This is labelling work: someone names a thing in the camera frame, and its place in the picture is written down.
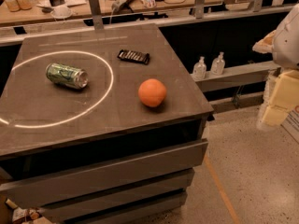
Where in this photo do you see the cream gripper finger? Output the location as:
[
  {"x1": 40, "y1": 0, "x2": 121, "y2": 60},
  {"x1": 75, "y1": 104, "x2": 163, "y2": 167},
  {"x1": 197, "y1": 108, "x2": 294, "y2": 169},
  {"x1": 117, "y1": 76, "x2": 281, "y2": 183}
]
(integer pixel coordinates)
[
  {"x1": 252, "y1": 31, "x2": 276, "y2": 54},
  {"x1": 257, "y1": 70, "x2": 299, "y2": 131}
]

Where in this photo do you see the black rxbar chocolate bar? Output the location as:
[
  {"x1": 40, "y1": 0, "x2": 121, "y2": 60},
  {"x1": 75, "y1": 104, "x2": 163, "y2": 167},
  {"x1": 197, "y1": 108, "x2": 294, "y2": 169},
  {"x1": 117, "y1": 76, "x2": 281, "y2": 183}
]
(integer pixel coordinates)
[{"x1": 118, "y1": 49, "x2": 150, "y2": 64}]

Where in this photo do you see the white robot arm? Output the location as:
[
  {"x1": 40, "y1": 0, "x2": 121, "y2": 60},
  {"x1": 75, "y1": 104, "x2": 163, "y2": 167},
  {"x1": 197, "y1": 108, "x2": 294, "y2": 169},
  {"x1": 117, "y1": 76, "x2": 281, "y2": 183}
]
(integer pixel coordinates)
[{"x1": 253, "y1": 5, "x2": 299, "y2": 131}]

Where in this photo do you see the green soda can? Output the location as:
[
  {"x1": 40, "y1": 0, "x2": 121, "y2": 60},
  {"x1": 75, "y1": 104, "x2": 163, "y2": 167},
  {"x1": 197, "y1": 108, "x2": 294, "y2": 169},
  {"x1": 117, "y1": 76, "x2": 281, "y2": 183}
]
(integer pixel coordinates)
[{"x1": 46, "y1": 63, "x2": 88, "y2": 90}]

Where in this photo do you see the right clear sanitizer bottle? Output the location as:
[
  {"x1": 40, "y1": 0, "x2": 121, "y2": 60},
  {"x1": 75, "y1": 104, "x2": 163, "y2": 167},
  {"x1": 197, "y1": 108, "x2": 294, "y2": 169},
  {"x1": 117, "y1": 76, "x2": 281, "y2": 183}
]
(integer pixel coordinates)
[{"x1": 211, "y1": 51, "x2": 225, "y2": 75}]

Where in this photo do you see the clear sanitizer bottle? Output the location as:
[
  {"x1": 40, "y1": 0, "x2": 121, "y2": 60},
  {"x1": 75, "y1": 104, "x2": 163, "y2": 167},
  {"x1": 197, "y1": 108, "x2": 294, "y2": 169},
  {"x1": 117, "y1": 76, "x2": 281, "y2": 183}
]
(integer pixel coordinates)
[
  {"x1": 211, "y1": 51, "x2": 225, "y2": 75},
  {"x1": 192, "y1": 56, "x2": 206, "y2": 80}
]

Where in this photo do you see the left clear sanitizer bottle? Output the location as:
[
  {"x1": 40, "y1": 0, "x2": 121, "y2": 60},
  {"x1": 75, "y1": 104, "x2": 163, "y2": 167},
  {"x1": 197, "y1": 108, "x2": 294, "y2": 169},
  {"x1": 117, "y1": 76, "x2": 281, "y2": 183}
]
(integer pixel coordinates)
[{"x1": 192, "y1": 56, "x2": 206, "y2": 80}]

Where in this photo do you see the orange fruit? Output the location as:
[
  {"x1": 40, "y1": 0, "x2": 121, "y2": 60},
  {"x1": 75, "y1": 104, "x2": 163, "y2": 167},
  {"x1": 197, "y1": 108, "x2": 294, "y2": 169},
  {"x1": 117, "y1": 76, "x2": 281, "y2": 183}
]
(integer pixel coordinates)
[{"x1": 138, "y1": 78, "x2": 166, "y2": 107}]

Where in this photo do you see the grey power strip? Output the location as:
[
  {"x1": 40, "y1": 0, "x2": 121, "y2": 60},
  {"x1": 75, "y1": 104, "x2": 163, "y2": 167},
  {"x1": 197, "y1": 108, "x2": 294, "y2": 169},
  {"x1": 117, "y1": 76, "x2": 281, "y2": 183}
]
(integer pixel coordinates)
[{"x1": 111, "y1": 0, "x2": 133, "y2": 12}]

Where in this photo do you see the grey drawer cabinet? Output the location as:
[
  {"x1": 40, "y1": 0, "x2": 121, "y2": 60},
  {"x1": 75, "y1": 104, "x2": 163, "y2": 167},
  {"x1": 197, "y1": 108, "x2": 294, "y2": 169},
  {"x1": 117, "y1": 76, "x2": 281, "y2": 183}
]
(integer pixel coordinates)
[{"x1": 0, "y1": 24, "x2": 212, "y2": 224}]

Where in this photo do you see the white bowl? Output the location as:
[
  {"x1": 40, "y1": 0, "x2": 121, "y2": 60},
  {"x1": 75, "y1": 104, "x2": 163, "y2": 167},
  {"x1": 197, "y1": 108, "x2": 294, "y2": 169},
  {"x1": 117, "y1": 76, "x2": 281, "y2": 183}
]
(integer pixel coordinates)
[{"x1": 50, "y1": 6, "x2": 72, "y2": 19}]

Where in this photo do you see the wooden workbench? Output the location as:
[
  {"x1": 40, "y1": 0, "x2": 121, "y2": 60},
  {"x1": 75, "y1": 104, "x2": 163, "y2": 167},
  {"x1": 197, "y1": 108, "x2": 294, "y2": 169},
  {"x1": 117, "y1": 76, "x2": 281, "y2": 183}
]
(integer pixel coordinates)
[{"x1": 0, "y1": 0, "x2": 222, "y2": 27}]

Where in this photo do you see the metal post bracket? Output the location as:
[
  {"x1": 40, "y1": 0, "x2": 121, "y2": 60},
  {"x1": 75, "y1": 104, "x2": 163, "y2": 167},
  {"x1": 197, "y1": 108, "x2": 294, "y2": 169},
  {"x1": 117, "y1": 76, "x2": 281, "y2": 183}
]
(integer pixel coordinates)
[{"x1": 89, "y1": 0, "x2": 104, "y2": 30}]

